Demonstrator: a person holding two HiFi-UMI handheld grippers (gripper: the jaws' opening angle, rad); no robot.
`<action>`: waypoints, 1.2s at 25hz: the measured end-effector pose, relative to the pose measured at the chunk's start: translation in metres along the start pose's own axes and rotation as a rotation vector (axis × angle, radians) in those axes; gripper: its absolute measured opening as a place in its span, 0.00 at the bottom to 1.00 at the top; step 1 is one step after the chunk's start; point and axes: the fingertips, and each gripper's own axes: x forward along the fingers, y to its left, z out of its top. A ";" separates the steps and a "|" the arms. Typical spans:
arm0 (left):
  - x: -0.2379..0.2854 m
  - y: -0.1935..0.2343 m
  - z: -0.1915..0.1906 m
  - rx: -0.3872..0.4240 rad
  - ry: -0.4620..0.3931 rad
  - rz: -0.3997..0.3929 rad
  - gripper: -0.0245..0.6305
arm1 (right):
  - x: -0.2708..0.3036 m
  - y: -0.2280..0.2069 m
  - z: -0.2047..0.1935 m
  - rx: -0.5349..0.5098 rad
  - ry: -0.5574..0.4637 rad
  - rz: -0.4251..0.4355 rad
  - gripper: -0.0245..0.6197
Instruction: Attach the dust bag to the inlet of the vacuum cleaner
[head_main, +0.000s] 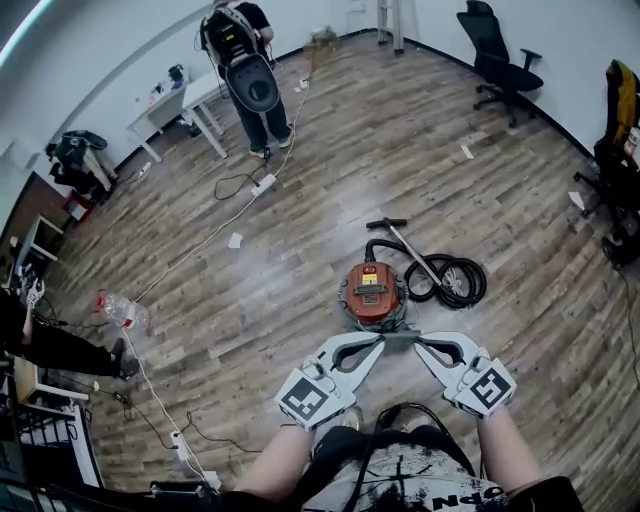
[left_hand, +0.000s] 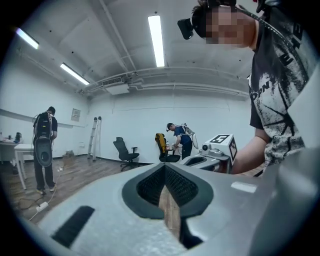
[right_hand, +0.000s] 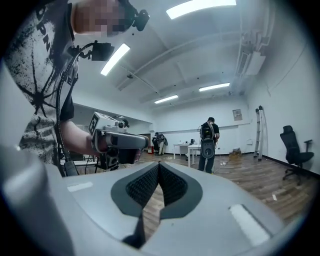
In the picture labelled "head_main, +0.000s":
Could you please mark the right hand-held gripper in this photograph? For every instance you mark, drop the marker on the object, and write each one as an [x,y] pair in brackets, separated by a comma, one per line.
[482,392]

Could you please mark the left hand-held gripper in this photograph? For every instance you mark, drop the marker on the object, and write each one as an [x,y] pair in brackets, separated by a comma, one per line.
[312,397]

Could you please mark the orange vacuum cleaner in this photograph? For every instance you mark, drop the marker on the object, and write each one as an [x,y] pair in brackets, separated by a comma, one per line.
[372,292]

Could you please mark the person's left forearm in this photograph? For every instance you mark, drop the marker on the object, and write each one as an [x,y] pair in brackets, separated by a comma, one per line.
[275,465]

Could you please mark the person's right forearm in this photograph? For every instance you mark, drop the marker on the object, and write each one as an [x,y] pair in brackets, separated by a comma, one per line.
[507,450]

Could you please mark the person's beige shoe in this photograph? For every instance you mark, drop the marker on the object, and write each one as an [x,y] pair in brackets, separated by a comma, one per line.
[351,418]

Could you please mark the person's black trousers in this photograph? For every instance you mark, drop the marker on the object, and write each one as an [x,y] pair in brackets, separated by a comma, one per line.
[400,427]

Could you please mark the person's black white printed shirt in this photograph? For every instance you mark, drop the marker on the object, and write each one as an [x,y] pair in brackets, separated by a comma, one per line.
[415,485]

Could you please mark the crumpled white paper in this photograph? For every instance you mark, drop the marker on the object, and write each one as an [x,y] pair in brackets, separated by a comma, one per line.
[235,240]

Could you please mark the white power strip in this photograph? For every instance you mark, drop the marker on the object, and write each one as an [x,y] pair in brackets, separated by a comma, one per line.
[177,445]
[264,185]

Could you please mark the white paper scrap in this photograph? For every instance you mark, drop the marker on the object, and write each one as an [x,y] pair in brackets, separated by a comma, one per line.
[576,199]
[467,151]

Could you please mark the clear water bottle red cap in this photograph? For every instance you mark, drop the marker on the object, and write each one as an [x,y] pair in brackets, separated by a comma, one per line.
[122,310]

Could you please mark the black office chair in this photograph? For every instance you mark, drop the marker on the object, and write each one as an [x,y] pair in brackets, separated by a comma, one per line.
[615,170]
[500,70]

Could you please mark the grey shell backpack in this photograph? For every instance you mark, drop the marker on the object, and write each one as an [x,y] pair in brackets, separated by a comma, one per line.
[250,75]

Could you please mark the yellow jacket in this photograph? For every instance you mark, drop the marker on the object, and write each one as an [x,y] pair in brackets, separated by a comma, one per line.
[625,100]

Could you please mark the white desk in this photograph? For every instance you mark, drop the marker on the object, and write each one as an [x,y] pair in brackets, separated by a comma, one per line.
[165,107]

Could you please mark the red stool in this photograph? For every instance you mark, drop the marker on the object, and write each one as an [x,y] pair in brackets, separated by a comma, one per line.
[77,207]

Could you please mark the metal ladder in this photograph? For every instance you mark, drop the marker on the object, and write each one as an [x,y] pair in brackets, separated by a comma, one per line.
[390,25]

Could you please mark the small white table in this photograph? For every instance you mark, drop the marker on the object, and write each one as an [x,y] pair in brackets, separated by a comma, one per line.
[42,235]

